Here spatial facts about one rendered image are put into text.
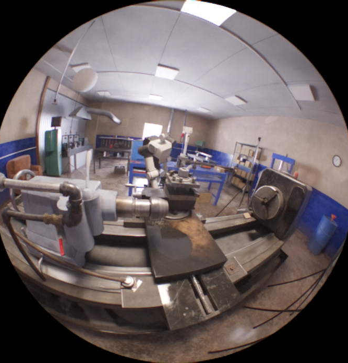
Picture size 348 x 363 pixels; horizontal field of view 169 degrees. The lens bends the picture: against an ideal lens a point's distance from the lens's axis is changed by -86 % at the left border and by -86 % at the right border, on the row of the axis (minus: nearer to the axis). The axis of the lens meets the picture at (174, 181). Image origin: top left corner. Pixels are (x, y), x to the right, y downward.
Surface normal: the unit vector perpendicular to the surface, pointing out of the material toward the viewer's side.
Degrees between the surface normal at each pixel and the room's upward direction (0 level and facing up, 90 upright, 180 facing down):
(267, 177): 90
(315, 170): 90
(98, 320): 0
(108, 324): 0
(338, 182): 90
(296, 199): 90
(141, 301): 0
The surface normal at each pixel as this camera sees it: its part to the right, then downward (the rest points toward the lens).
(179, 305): 0.18, -0.93
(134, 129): 0.26, 0.37
